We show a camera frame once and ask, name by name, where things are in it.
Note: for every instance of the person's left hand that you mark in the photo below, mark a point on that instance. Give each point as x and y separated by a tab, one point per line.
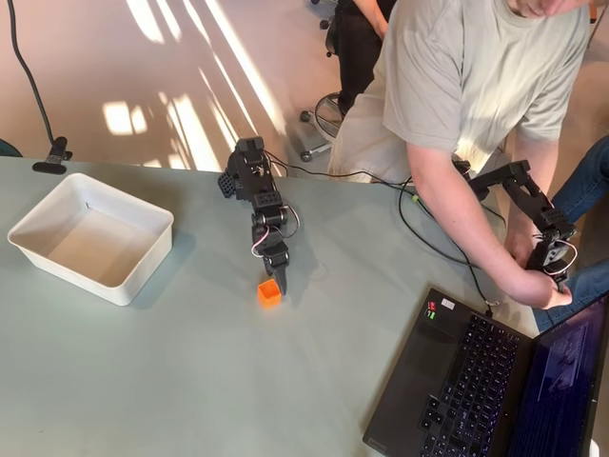
519	247

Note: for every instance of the dark teal chair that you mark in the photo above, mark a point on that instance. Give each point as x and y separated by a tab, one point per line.
8	148

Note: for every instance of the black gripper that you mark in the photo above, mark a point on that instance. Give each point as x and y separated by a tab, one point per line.
277	259

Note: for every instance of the chrome stool with casters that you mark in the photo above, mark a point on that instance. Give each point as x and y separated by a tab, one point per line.
323	114

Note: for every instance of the person's right hand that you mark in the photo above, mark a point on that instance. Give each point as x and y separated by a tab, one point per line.
547	292

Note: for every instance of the person in black clothes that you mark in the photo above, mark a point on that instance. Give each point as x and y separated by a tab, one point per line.
357	52

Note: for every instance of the black laptop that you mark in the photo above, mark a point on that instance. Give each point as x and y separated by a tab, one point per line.
457	381

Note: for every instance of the white plastic bin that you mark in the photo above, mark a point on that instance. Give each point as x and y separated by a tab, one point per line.
100	247

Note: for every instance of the black gooseneck clamp mount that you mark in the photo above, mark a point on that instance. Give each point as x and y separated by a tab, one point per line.
28	76

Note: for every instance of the person in beige t-shirt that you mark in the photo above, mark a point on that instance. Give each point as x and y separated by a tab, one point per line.
476	71

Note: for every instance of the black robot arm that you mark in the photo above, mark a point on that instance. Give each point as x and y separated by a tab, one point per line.
254	176

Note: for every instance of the black leader arm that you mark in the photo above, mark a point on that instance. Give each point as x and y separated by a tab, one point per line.
537	204

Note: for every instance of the orange cube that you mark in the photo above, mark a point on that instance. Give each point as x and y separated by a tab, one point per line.
269	296

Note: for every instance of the person's right forearm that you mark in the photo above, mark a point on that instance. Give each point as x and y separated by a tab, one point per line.
457	219

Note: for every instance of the orange table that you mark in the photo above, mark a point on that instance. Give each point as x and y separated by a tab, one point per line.
593	12

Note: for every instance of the person's left forearm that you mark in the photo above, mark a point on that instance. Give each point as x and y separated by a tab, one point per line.
514	216

